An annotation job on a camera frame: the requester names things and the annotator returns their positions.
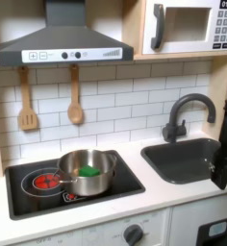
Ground dark grey sink basin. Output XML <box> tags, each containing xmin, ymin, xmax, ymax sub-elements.
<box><xmin>139</xmin><ymin>137</ymin><xmax>223</xmax><ymax>185</ymax></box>

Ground black dishwasher display panel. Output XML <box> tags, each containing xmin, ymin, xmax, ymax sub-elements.
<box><xmin>195</xmin><ymin>215</ymin><xmax>227</xmax><ymax>246</ymax></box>

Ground dark grey tap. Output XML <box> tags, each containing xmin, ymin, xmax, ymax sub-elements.
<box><xmin>162</xmin><ymin>92</ymin><xmax>217</xmax><ymax>144</ymax></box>

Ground black toy stove top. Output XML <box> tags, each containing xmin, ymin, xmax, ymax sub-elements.
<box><xmin>4</xmin><ymin>149</ymin><xmax>146</xmax><ymax>221</ymax></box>

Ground grey oven knob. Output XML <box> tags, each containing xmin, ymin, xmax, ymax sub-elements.
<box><xmin>122</xmin><ymin>223</ymin><xmax>145</xmax><ymax>246</ymax></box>

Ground wooden shelf board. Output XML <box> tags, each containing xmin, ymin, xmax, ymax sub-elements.
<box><xmin>133</xmin><ymin>50</ymin><xmax>227</xmax><ymax>62</ymax></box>

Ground green toy block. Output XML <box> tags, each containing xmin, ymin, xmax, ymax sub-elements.
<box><xmin>78</xmin><ymin>164</ymin><xmax>101</xmax><ymax>178</ymax></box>

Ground steel pot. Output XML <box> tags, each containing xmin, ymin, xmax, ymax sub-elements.
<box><xmin>56</xmin><ymin>148</ymin><xmax>118</xmax><ymax>197</ymax></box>

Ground white toy microwave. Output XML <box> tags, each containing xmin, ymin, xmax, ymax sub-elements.
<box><xmin>141</xmin><ymin>0</ymin><xmax>227</xmax><ymax>56</ymax></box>

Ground wooden spoon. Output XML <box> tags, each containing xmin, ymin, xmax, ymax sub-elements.
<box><xmin>66</xmin><ymin>64</ymin><xmax>85</xmax><ymax>126</ymax></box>

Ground wooden slotted spatula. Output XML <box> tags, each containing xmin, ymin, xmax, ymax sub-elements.
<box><xmin>16</xmin><ymin>66</ymin><xmax>39</xmax><ymax>132</ymax></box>

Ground grey range hood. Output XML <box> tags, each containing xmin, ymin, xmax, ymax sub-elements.
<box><xmin>0</xmin><ymin>0</ymin><xmax>135</xmax><ymax>67</ymax></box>

